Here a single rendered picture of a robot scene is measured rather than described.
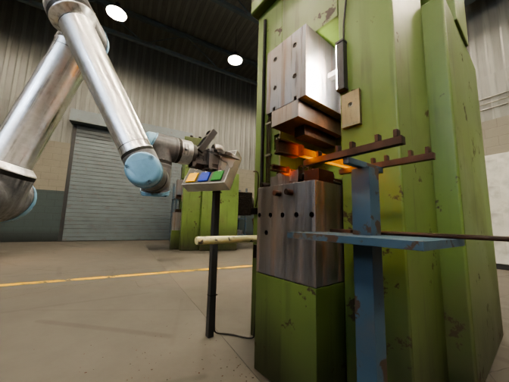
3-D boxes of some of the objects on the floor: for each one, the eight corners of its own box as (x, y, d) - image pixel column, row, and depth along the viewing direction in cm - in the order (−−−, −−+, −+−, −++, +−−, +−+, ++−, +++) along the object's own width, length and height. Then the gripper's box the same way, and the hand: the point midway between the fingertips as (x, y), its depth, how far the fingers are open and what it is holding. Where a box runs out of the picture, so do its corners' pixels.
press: (174, 252, 521) (182, 128, 559) (165, 246, 628) (173, 142, 666) (259, 248, 628) (261, 145, 666) (238, 244, 735) (242, 154, 773)
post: (207, 338, 145) (216, 168, 159) (204, 336, 148) (213, 170, 163) (213, 336, 148) (221, 170, 162) (210, 334, 151) (218, 170, 165)
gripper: (183, 168, 92) (229, 176, 105) (195, 164, 83) (244, 173, 96) (185, 148, 93) (229, 158, 106) (197, 140, 84) (245, 152, 98)
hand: (234, 158), depth 101 cm, fingers open, 3 cm apart
